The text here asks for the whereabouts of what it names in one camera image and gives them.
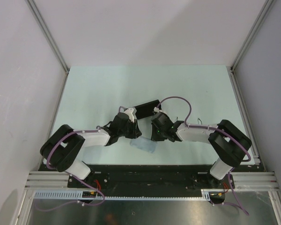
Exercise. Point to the black glasses case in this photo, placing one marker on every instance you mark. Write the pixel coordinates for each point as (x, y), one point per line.
(146, 110)

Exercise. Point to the blue cleaning cloth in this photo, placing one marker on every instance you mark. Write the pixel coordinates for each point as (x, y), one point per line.
(144, 144)

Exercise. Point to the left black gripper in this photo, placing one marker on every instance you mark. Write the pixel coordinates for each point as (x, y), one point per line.
(136, 132)

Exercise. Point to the aluminium front rail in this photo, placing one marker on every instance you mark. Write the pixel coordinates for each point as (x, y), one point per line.
(244, 181)

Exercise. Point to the aluminium corner post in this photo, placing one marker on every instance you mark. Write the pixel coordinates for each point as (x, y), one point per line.
(262, 15)
(47, 34)

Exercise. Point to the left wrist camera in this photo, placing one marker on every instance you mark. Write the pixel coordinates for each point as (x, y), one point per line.
(131, 112)

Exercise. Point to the left aluminium corner post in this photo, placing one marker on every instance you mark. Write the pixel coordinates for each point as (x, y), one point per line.
(47, 34)

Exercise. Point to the slotted cable duct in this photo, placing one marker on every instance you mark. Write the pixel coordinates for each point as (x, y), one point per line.
(204, 195)

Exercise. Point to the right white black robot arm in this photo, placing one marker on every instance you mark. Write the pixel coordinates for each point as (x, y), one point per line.
(230, 144)

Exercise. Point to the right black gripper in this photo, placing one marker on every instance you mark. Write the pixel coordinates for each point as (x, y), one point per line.
(154, 137)

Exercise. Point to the right aluminium corner post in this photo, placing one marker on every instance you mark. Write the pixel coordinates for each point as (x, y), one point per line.
(262, 15)

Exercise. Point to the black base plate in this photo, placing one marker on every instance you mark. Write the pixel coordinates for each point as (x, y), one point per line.
(151, 180)

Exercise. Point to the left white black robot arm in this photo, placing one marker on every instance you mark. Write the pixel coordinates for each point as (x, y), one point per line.
(62, 148)

